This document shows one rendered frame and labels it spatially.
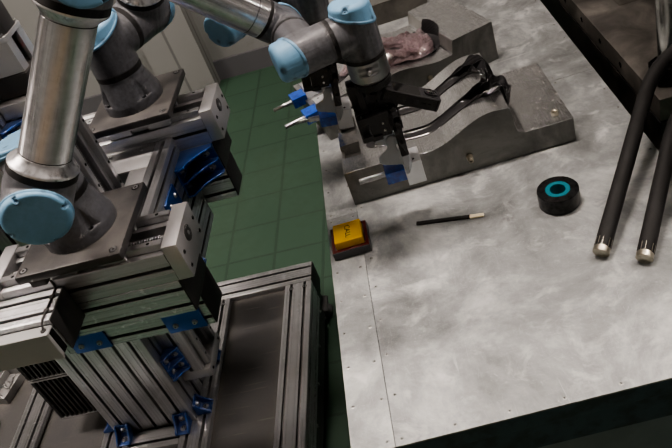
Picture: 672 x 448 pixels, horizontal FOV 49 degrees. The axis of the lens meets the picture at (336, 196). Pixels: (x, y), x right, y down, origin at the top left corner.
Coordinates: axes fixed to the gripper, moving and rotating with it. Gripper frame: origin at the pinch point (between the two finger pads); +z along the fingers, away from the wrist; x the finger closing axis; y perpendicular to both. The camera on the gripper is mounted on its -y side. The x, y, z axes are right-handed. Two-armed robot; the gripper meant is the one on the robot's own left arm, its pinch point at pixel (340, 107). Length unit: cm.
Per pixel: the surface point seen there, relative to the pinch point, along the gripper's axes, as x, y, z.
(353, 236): 34.7, 2.1, 6.4
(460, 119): 15.2, -24.9, -2.7
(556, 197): 40, -38, 0
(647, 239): 56, -48, -3
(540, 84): 3.3, -46.1, 1.6
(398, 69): -17.3, -16.3, 5.1
